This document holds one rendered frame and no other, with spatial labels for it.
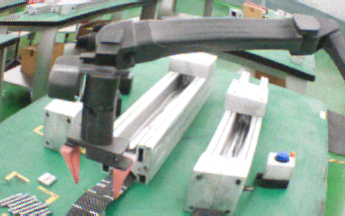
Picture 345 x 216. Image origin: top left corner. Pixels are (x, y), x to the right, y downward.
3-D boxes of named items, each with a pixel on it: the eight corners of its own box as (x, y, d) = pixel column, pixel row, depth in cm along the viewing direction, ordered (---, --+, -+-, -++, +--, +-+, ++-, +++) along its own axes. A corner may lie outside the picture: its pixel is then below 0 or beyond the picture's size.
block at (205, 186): (243, 217, 92) (257, 178, 89) (182, 211, 94) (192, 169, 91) (248, 200, 101) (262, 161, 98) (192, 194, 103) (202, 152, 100)
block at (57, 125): (81, 160, 109) (82, 119, 106) (43, 146, 110) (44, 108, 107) (92, 146, 118) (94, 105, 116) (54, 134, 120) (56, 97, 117)
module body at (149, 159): (147, 185, 104) (152, 147, 102) (100, 171, 106) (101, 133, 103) (213, 89, 180) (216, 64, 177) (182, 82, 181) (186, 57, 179)
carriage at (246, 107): (261, 129, 129) (266, 102, 127) (221, 120, 131) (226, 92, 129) (264, 111, 144) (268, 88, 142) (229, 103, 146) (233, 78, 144)
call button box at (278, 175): (286, 189, 106) (294, 165, 105) (252, 186, 108) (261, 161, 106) (288, 177, 114) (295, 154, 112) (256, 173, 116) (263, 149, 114)
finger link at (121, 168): (95, 182, 89) (96, 134, 86) (133, 194, 88) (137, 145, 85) (85, 194, 82) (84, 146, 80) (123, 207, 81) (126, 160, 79)
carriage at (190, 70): (206, 88, 156) (209, 65, 154) (166, 80, 158) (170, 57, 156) (214, 77, 171) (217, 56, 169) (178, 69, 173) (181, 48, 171)
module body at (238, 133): (238, 199, 101) (250, 164, 99) (192, 194, 103) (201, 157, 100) (265, 102, 176) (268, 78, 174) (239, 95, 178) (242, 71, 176)
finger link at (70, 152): (72, 173, 90) (72, 126, 87) (106, 185, 89) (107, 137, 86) (62, 184, 83) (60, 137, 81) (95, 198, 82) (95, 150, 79)
